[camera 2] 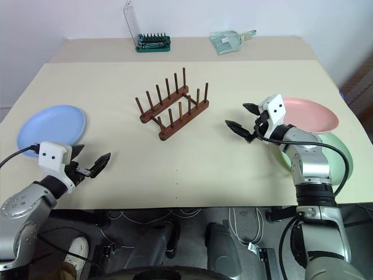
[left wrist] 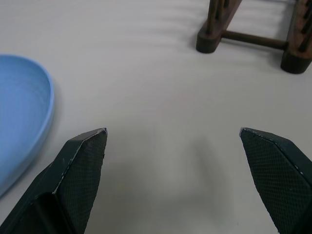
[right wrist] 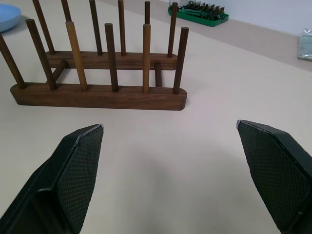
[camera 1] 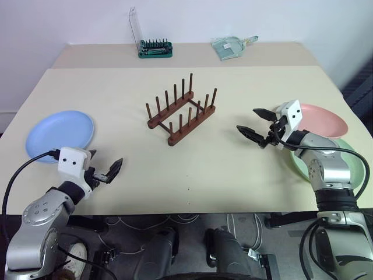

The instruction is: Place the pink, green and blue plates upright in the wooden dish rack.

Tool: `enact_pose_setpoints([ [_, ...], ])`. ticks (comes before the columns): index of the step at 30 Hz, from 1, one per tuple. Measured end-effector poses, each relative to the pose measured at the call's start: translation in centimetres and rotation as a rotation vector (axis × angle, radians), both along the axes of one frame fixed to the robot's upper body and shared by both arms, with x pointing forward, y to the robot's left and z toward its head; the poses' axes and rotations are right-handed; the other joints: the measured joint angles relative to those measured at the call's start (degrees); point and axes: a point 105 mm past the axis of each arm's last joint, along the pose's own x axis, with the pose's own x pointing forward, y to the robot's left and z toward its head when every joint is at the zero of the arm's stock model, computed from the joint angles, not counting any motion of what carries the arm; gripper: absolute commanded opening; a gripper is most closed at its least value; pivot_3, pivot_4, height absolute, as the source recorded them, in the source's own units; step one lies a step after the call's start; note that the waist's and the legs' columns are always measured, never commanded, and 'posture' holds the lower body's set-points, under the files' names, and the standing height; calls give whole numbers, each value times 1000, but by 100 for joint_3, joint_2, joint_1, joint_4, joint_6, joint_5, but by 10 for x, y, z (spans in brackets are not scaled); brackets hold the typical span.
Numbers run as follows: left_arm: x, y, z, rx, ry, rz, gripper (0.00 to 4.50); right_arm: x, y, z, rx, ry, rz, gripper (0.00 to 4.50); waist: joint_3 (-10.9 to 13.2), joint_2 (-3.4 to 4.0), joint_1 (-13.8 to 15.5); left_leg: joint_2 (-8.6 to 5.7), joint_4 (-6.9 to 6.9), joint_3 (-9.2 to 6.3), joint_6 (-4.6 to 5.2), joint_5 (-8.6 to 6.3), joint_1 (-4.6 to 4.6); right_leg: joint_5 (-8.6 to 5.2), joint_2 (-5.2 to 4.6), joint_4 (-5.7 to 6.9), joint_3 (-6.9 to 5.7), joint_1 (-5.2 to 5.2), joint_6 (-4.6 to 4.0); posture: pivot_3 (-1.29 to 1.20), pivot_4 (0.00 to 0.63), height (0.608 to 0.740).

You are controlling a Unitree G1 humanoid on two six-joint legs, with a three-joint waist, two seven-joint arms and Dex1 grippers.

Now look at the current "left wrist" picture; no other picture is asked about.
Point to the dark wooden rack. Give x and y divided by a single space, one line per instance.
287 29

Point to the blue plate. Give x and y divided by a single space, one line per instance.
22 117

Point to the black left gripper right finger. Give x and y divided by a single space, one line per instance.
275 165

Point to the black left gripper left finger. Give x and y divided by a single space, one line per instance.
73 175

